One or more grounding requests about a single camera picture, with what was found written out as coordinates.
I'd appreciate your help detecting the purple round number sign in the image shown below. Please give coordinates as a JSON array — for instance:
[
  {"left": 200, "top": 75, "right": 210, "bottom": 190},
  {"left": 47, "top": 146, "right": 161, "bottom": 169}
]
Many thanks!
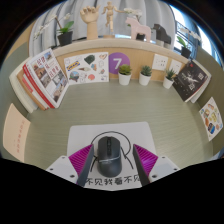
[{"left": 108, "top": 51, "right": 131, "bottom": 75}]

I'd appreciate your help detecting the wooden mannequin figure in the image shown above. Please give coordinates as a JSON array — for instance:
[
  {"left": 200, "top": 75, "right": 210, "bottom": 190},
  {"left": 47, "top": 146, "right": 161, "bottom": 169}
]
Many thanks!
[{"left": 101, "top": 0, "right": 125, "bottom": 38}]

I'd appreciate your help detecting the pink horse figurine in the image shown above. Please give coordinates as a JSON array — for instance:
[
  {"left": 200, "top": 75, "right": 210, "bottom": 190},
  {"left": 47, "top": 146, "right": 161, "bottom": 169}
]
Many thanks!
[{"left": 125, "top": 16, "right": 152, "bottom": 43}]

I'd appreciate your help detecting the white folder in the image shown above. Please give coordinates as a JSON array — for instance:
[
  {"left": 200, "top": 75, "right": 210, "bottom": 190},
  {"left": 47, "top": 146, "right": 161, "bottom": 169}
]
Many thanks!
[{"left": 9, "top": 61, "right": 39, "bottom": 114}]

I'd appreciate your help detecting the peach paper card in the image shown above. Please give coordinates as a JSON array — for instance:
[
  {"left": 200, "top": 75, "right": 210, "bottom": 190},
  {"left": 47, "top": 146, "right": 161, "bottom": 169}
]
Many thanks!
[{"left": 2, "top": 102, "right": 32, "bottom": 163}]

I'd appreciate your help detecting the black cover book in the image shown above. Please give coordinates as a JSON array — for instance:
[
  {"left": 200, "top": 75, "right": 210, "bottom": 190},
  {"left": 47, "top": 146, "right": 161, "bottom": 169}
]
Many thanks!
[{"left": 172, "top": 60, "right": 209, "bottom": 103}]

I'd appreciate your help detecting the dark-framed window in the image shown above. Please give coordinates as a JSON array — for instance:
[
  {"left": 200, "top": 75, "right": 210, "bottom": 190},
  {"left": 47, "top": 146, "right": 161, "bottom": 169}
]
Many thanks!
[{"left": 169, "top": 4, "right": 214, "bottom": 54}]

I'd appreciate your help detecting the white wall socket plate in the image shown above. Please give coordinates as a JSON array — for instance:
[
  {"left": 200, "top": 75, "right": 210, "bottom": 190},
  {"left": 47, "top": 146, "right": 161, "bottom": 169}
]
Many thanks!
[
  {"left": 151, "top": 53, "right": 169, "bottom": 72},
  {"left": 169, "top": 58, "right": 184, "bottom": 75}
]

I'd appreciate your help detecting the red-edged magazine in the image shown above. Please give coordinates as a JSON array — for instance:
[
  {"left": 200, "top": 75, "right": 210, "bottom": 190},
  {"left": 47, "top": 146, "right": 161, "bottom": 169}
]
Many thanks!
[{"left": 22, "top": 63, "right": 56, "bottom": 110}]

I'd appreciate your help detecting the wooden hand model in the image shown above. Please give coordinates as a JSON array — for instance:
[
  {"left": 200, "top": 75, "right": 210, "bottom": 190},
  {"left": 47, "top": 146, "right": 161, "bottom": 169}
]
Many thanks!
[{"left": 79, "top": 5, "right": 101, "bottom": 41}]

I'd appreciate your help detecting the grey pleated curtain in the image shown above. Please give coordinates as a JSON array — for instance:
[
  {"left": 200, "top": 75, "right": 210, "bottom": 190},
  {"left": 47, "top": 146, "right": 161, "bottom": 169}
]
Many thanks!
[{"left": 28, "top": 0, "right": 174, "bottom": 58}]

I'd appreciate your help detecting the black computer mouse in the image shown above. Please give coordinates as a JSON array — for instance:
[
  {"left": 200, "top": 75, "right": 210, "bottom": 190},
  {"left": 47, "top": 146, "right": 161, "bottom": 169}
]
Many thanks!
[{"left": 96, "top": 135, "right": 123, "bottom": 178}]

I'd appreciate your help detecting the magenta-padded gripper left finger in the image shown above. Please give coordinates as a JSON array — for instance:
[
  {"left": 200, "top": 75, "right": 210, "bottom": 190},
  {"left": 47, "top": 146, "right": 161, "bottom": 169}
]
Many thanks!
[{"left": 45, "top": 143, "right": 95, "bottom": 188}]

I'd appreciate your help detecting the white mouse pad line drawing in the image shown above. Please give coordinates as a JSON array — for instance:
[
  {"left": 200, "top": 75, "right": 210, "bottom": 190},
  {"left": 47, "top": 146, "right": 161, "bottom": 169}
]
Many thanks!
[{"left": 66, "top": 121, "right": 158, "bottom": 192}]

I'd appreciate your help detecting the colourful photo cover magazine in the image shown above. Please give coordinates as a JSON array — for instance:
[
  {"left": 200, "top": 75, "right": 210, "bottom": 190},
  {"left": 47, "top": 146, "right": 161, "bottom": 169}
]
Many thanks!
[{"left": 25, "top": 48, "right": 70, "bottom": 109}]

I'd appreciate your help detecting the small white picture sheet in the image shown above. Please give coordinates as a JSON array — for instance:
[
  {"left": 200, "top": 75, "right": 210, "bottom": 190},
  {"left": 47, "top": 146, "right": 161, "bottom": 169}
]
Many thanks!
[{"left": 63, "top": 51, "right": 110, "bottom": 86}]

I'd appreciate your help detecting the small succulent in white pot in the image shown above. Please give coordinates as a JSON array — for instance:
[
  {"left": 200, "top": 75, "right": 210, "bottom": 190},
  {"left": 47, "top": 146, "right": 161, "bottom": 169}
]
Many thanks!
[
  {"left": 117, "top": 63, "right": 133, "bottom": 87},
  {"left": 138, "top": 65, "right": 153, "bottom": 87},
  {"left": 162, "top": 68, "right": 177, "bottom": 90}
]

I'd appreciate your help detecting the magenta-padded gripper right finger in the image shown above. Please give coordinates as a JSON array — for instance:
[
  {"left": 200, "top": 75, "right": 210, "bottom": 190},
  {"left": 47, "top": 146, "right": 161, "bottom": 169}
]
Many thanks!
[{"left": 132, "top": 143, "right": 181, "bottom": 187}]

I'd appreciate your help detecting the large white sticker sheet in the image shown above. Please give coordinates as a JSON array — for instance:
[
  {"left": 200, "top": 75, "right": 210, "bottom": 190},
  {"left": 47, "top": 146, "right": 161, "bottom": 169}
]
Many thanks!
[{"left": 198, "top": 96, "right": 224, "bottom": 142}]

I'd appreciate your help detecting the black horse figurine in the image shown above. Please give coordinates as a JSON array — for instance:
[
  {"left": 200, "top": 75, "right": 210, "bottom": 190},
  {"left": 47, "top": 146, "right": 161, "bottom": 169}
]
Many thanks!
[{"left": 151, "top": 23, "right": 172, "bottom": 47}]

